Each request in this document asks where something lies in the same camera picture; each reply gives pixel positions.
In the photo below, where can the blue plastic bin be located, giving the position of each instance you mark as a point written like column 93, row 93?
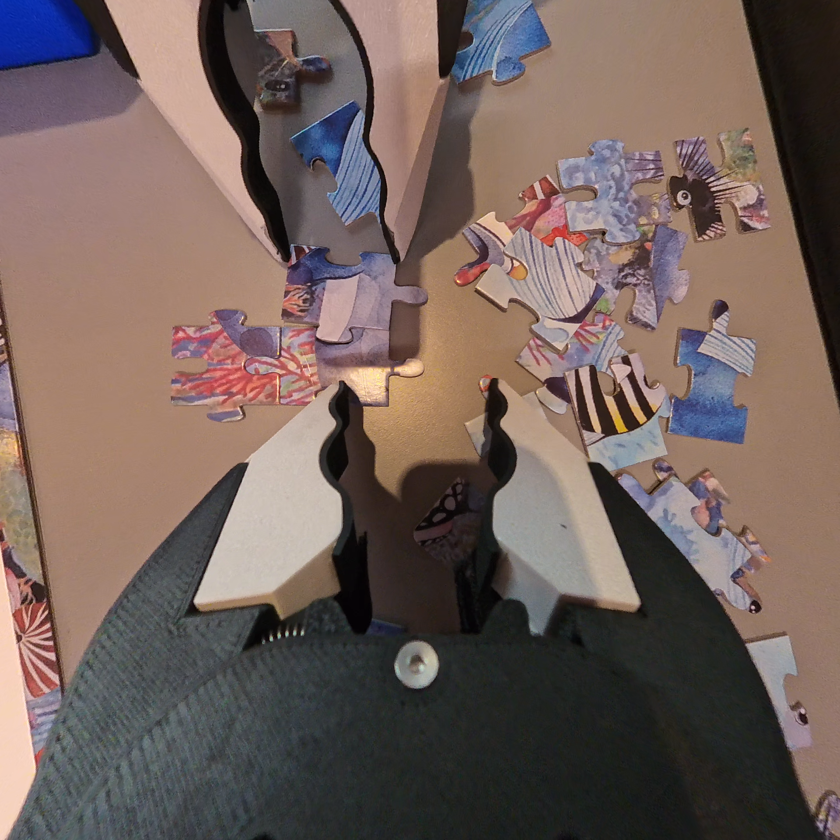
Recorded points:
column 39, row 26

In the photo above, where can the black white spotted puzzle piece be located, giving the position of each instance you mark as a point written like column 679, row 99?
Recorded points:
column 446, row 518

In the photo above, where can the blue white-patch puzzle piece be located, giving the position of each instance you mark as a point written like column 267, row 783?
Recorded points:
column 354, row 289

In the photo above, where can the blue striped puzzle piece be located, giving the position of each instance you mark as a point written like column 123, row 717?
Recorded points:
column 348, row 164

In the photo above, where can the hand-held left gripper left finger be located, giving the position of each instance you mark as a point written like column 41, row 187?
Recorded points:
column 275, row 525

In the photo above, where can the puzzle frame board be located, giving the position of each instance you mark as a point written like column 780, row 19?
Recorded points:
column 19, row 499

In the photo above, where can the pile of loose puzzle pieces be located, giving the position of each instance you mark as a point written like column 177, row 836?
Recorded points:
column 617, row 407

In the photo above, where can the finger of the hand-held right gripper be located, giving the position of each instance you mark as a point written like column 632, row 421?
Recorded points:
column 170, row 59
column 407, row 79

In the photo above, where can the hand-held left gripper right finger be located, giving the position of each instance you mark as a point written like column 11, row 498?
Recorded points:
column 558, row 525

